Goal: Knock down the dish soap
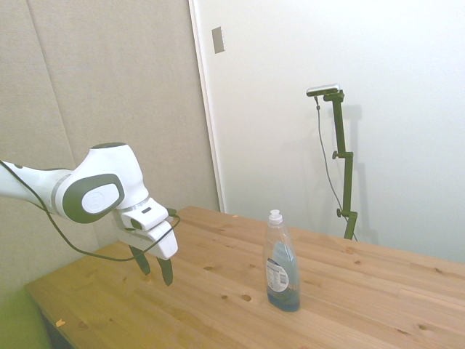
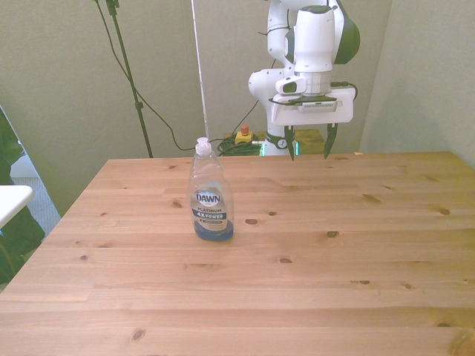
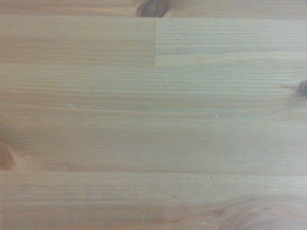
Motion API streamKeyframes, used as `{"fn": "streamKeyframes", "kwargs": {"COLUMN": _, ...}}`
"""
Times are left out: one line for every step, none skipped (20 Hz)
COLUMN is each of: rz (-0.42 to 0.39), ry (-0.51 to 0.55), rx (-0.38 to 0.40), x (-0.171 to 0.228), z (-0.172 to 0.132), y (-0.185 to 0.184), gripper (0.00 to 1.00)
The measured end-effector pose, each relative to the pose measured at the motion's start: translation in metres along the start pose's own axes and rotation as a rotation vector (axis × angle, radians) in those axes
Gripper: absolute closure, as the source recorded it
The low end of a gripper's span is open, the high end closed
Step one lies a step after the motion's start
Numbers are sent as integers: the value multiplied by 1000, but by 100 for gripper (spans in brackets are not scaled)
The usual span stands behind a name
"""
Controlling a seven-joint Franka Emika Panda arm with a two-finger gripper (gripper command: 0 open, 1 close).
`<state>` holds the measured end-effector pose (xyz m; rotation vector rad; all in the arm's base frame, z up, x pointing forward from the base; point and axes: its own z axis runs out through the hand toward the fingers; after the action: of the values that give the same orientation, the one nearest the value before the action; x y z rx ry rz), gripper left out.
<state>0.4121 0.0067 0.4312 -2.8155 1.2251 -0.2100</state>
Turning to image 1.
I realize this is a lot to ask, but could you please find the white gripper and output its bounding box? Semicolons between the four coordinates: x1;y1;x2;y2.
111;209;179;287

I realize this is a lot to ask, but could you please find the clear dish soap bottle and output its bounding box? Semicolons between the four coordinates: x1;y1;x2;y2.
263;209;302;313

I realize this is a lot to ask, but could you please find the green chair seat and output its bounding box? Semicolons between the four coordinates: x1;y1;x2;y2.
0;289;50;349

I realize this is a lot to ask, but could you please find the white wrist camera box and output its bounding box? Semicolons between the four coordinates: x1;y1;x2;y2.
121;203;170;231

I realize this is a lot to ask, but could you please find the white door frame trim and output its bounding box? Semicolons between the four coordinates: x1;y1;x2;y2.
187;0;227;214

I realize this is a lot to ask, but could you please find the dark green camera stand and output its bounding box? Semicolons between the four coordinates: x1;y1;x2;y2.
323;90;359;241

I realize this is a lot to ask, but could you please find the grey wall switch plate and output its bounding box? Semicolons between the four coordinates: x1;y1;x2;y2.
211;25;226;55

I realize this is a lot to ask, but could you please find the silver exterior camera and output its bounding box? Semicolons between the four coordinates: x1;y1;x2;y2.
306;83;341;98

